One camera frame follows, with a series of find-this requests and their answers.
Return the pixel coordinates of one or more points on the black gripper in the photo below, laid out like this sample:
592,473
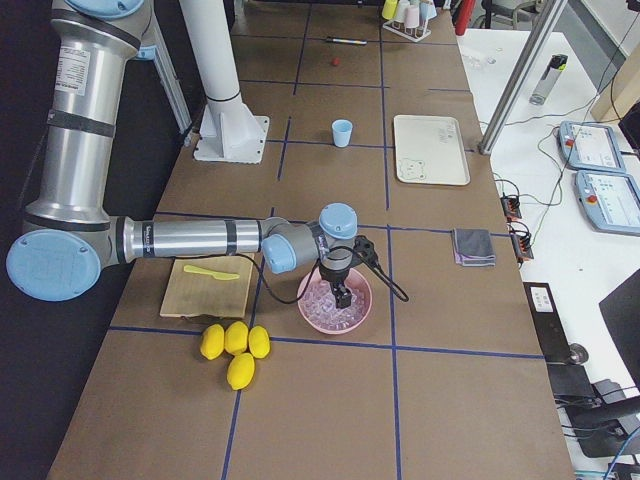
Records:
333,273

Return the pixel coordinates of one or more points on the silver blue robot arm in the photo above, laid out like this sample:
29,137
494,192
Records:
68,237

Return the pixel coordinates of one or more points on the pink bowl of ice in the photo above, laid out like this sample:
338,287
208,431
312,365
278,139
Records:
318,306

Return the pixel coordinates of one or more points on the light blue cup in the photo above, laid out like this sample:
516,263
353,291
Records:
341,132

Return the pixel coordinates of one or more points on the metal cup rack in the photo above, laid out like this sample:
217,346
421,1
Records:
396,26

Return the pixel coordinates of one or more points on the pink cup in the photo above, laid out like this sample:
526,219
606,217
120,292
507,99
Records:
412,17

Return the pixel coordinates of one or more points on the yellow-green cup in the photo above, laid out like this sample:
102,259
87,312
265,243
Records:
389,9

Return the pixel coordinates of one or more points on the yellow lemon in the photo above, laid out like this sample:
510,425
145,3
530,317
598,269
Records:
259,342
241,371
212,342
236,338

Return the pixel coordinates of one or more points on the yellow plastic knife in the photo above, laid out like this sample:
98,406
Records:
217,275

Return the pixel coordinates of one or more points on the wooden cutting board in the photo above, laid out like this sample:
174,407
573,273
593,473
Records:
192,295

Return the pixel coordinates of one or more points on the grey folded cloth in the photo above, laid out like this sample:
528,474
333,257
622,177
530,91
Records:
473,248

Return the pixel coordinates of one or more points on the cream bear tray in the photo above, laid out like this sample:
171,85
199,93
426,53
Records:
429,150

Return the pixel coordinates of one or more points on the steel muddler with black tip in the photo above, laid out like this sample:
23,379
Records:
346,41

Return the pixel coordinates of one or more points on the teach pendant tablet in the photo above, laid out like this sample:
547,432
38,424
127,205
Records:
610,201
590,146

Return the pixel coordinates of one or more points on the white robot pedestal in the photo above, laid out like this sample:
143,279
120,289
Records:
229,132

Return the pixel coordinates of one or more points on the aluminium frame post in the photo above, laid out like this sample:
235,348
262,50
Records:
536,40

